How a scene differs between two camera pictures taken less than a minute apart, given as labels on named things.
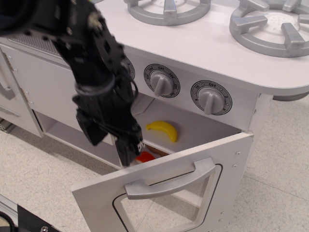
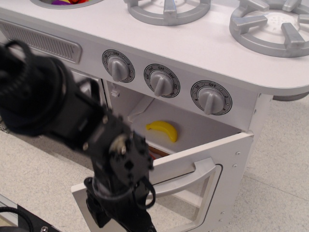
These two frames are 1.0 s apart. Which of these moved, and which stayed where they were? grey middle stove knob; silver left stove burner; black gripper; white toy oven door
Moved: black gripper
Stayed: grey middle stove knob; silver left stove burner; white toy oven door
